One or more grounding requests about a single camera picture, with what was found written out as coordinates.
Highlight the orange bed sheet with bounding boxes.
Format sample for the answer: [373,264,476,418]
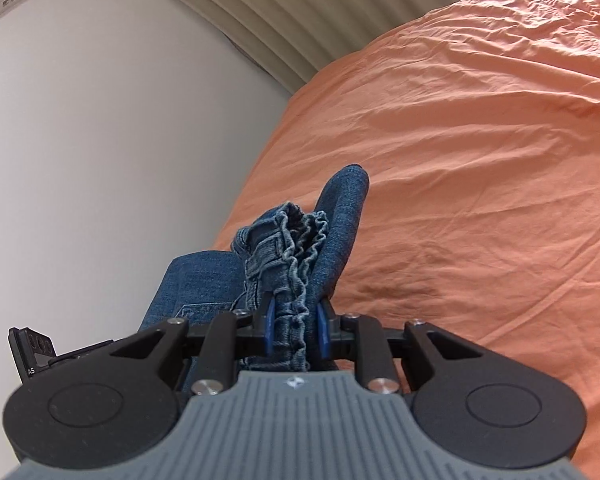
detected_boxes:
[215,0,600,479]

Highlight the blue denim jeans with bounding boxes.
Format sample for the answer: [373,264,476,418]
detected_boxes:
[140,165,370,372]

